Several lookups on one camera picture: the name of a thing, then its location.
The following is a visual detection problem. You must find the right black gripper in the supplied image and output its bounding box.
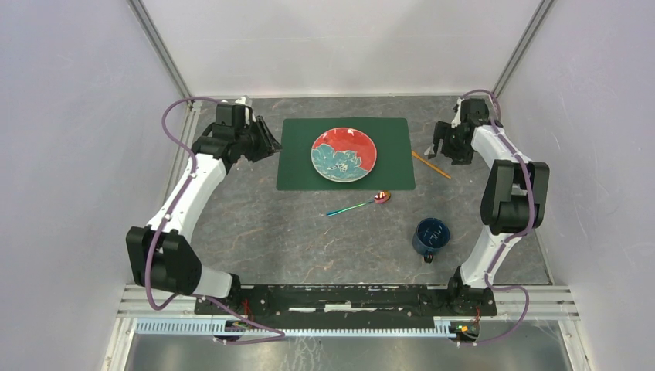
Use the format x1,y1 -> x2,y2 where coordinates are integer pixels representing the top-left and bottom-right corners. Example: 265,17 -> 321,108
427,121 -> 474,165

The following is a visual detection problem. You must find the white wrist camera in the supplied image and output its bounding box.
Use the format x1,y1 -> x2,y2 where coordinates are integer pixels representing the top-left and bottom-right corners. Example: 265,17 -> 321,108
451,97 -> 463,128
235,95 -> 255,124

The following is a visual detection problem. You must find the aluminium frame rail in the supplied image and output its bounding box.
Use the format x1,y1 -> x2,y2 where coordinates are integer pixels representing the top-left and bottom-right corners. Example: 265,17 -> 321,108
116,284 -> 580,322

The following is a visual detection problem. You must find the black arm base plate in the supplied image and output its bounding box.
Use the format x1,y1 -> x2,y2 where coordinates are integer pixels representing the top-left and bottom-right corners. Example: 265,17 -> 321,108
220,284 -> 498,330

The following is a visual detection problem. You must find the dark blue mug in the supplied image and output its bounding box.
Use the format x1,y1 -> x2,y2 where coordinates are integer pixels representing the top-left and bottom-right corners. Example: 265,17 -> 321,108
412,218 -> 450,264

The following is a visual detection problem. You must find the yellow pencil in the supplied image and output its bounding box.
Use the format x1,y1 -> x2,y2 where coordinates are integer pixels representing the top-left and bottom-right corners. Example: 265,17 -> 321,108
411,151 -> 452,179

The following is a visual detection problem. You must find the red teal floral plate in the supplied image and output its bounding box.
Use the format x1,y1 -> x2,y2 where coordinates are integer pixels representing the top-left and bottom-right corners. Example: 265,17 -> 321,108
311,127 -> 378,183

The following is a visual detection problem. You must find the iridescent rainbow metal spoon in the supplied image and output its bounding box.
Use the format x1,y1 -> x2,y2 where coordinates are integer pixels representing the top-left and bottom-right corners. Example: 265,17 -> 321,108
325,191 -> 391,216

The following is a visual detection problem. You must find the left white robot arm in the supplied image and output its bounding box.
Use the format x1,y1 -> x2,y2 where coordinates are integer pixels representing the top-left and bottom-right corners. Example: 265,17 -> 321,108
126,96 -> 282,315

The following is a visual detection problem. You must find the green rectangular placemat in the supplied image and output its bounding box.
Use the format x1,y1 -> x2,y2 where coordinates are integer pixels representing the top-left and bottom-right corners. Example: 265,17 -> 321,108
277,117 -> 416,191

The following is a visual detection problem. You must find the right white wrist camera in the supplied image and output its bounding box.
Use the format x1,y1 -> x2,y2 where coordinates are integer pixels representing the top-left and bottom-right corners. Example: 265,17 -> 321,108
451,97 -> 463,128

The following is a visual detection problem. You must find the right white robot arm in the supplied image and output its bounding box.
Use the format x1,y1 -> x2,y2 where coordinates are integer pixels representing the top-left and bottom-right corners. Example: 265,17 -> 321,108
425,97 -> 550,315

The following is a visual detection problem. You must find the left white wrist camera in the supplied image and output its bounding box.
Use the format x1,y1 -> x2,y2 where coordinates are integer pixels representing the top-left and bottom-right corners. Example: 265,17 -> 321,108
235,95 -> 255,124

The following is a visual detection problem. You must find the blue slotted cable duct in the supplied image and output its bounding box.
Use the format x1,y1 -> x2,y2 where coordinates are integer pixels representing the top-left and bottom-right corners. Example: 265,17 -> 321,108
135,318 -> 478,339

